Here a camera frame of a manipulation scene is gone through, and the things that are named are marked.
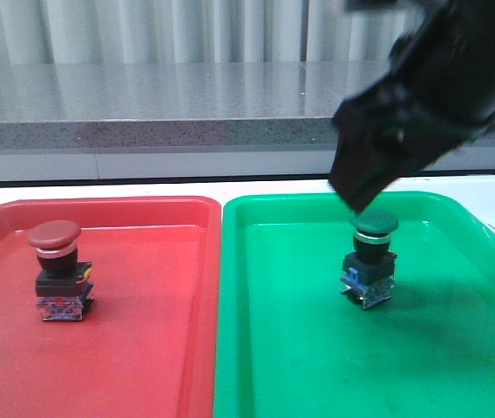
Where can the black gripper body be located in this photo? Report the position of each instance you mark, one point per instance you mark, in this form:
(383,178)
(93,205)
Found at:
(438,93)

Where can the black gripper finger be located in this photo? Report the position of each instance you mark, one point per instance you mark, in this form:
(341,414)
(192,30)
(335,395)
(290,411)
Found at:
(358,174)

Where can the green mushroom push button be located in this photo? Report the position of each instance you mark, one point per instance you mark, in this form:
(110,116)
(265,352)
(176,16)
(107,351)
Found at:
(368,272)

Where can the red mushroom push button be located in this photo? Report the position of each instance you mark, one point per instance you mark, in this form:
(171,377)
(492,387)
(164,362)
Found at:
(63,287)

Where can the green plastic tray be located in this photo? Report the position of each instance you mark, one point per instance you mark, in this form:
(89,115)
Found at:
(291,345)

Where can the red plastic tray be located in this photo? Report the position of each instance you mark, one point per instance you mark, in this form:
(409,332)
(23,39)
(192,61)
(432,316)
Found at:
(146,346)

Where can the grey stone counter slab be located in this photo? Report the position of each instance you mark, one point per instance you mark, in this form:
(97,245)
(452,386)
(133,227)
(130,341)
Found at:
(81,107)

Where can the white pleated curtain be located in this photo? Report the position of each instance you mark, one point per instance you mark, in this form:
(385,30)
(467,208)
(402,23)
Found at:
(183,32)

